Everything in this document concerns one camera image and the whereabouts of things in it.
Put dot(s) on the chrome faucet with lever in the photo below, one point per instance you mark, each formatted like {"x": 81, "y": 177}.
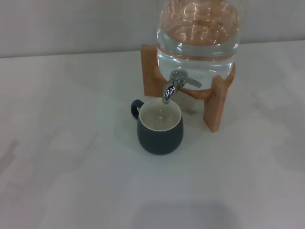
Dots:
{"x": 170, "y": 90}

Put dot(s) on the wooden dispenser stand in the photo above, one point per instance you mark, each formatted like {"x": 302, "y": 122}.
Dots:
{"x": 149, "y": 71}

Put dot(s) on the dark ceramic mug white inside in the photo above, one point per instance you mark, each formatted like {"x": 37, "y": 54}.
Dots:
{"x": 159, "y": 140}

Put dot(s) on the glass water dispenser jar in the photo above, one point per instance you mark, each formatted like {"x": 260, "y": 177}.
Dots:
{"x": 197, "y": 55}

